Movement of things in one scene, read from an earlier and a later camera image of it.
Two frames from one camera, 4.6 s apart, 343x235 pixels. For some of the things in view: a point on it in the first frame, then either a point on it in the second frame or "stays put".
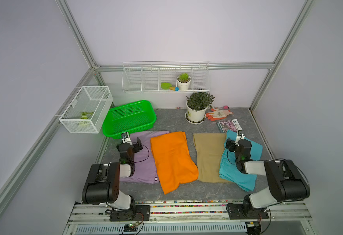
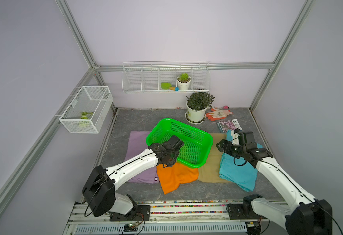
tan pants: [209, 148] stays put
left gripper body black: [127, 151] -> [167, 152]
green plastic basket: [129, 117] -> [197, 144]
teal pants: [229, 169] stays put
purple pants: [145, 169] stays put
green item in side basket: [85, 115] stays put
